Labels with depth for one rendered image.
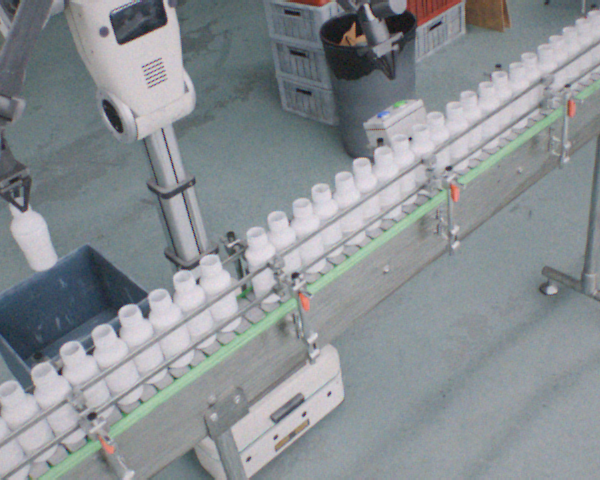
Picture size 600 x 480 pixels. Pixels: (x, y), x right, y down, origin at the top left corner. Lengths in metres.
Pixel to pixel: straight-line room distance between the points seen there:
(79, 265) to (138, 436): 0.65
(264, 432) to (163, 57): 1.17
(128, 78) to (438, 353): 1.50
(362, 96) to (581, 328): 1.44
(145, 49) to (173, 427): 0.89
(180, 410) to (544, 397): 1.48
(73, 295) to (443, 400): 1.28
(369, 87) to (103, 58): 1.88
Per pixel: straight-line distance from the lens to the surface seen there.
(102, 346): 1.38
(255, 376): 1.61
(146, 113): 1.95
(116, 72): 1.89
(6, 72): 1.48
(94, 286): 2.06
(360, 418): 2.63
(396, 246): 1.75
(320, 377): 2.46
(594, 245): 2.77
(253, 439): 2.39
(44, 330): 2.05
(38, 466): 1.45
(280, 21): 4.08
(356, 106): 3.62
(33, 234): 1.66
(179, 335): 1.44
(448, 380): 2.72
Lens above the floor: 2.05
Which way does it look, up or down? 37 degrees down
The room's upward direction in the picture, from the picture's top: 11 degrees counter-clockwise
